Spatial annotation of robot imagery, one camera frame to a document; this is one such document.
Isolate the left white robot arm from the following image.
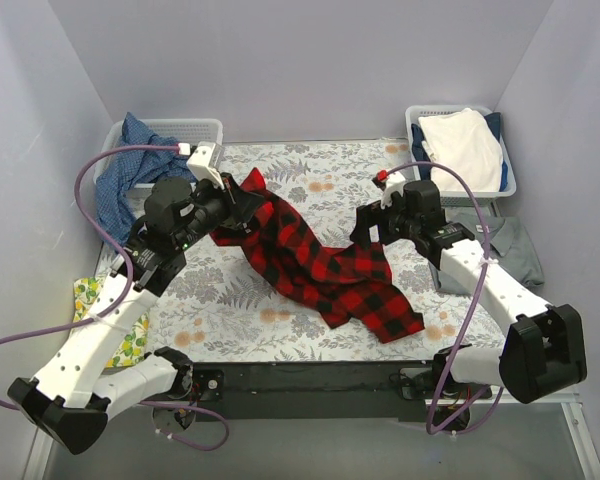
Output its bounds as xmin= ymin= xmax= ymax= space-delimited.
xmin=8 ymin=173 xmax=265 ymax=454

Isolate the right white plastic basket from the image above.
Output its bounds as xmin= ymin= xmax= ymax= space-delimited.
xmin=405 ymin=105 xmax=517 ymax=205

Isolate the black base beam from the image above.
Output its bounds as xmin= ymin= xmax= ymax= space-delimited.
xmin=179 ymin=359 xmax=461 ymax=424

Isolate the navy blue folded shirt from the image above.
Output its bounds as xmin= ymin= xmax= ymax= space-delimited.
xmin=410 ymin=111 xmax=510 ymax=193

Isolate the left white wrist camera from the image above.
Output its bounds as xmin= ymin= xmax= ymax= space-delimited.
xmin=178 ymin=141 xmax=224 ymax=189

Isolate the lemon print cloth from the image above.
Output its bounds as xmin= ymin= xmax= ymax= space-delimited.
xmin=73 ymin=275 xmax=149 ymax=370

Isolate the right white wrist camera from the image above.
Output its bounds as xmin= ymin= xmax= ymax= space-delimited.
xmin=372 ymin=170 xmax=407 ymax=209

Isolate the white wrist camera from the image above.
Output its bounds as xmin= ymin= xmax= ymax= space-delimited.
xmin=178 ymin=141 xmax=224 ymax=189
xmin=372 ymin=170 xmax=407 ymax=209

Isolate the blue checked shirt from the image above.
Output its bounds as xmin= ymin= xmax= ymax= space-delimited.
xmin=93 ymin=111 xmax=192 ymax=247

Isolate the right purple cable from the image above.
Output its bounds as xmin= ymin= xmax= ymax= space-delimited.
xmin=389 ymin=160 xmax=505 ymax=436

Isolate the white folded shirt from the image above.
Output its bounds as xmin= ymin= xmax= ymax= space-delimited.
xmin=417 ymin=107 xmax=504 ymax=193

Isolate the grey folded polo shirt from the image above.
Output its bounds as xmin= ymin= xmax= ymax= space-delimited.
xmin=430 ymin=209 xmax=545 ymax=295

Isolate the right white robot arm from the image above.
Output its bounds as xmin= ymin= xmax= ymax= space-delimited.
xmin=350 ymin=172 xmax=587 ymax=404

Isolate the aluminium frame rail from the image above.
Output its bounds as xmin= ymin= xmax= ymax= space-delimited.
xmin=25 ymin=392 xmax=600 ymax=479

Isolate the red black plaid shirt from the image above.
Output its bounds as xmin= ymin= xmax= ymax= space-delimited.
xmin=211 ymin=168 xmax=424 ymax=344

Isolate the floral print table mat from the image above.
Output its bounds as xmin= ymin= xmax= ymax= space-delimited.
xmin=110 ymin=140 xmax=503 ymax=367

